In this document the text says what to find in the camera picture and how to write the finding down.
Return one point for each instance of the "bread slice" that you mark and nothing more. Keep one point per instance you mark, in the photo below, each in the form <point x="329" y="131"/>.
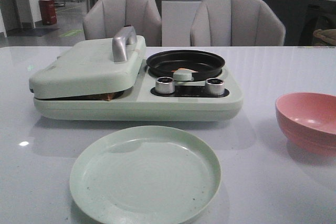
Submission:
<point x="101" y="97"/>

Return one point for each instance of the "mint green breakfast maker lid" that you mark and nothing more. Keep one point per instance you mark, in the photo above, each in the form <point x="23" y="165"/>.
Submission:
<point x="90" y="67"/>

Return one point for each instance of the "pink bowl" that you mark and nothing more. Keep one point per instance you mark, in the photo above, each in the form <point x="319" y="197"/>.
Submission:
<point x="308" y="120"/>

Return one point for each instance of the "mint green breakfast maker base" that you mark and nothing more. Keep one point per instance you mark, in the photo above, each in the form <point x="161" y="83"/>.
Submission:
<point x="139" y="104"/>

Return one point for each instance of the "left silver control knob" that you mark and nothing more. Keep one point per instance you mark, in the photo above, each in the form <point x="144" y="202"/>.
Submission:
<point x="165" y="85"/>

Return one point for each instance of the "silver control knob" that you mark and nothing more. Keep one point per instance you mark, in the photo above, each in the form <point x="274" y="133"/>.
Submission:
<point x="165" y="85"/>
<point x="214" y="86"/>

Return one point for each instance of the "right silver control knob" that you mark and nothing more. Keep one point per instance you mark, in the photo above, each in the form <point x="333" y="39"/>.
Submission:
<point x="214" y="86"/>

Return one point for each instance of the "black round frying pan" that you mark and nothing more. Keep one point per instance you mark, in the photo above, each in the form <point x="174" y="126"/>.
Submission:
<point x="203" y="64"/>

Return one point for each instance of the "mint green plate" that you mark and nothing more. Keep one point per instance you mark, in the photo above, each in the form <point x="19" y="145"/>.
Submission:
<point x="146" y="174"/>

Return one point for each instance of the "right grey upholstered chair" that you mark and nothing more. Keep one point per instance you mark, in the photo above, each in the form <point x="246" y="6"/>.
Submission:
<point x="236" y="23"/>

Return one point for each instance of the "grey upholstered chair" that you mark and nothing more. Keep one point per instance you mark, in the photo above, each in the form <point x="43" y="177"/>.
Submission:
<point x="107" y="17"/>
<point x="236" y="23"/>

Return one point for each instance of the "left grey upholstered chair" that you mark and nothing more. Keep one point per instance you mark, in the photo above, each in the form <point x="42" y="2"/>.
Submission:
<point x="107" y="17"/>

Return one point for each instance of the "white refrigerator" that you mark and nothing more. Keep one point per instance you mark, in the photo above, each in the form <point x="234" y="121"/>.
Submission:
<point x="177" y="19"/>

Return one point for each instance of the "red trash bin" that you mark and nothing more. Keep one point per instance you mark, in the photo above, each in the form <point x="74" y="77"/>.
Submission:
<point x="48" y="12"/>

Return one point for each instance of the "beige cushion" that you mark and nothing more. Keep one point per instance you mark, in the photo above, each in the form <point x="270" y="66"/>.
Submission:
<point x="327" y="35"/>

